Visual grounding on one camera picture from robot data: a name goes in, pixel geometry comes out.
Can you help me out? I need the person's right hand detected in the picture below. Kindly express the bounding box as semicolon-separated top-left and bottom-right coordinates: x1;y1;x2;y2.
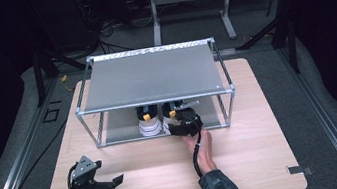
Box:
180;128;219;178

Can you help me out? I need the white sneakers pair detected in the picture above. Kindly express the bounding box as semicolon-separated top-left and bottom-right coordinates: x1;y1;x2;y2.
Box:
134;103;164;139

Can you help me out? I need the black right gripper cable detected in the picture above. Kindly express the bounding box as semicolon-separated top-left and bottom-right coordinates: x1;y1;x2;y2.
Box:
187;129;209;179

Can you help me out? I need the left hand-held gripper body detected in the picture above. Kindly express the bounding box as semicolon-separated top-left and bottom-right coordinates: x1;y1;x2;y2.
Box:
65;151;118;189

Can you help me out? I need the bundle of black floor cables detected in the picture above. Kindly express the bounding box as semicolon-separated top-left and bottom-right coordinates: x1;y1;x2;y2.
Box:
77;7;157;59

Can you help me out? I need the white and beige sneaker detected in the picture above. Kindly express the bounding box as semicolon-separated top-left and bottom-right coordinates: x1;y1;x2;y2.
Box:
159;100;184;136

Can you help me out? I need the grey metal shoe rack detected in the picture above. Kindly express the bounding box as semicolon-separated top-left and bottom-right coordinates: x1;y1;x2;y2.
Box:
66;34;242;152

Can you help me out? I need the black metal stand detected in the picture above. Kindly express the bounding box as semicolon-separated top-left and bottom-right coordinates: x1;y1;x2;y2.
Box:
28;41;91;108
229;0;303;81

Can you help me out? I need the yellow plug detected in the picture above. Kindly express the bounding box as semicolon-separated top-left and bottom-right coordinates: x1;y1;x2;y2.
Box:
58;73;70;85

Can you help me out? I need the grey tape piece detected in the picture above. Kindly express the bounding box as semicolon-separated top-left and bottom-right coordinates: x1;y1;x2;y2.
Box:
284;162;316;180

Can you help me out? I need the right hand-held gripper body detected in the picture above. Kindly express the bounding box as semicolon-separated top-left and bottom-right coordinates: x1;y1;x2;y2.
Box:
164;99;206;141

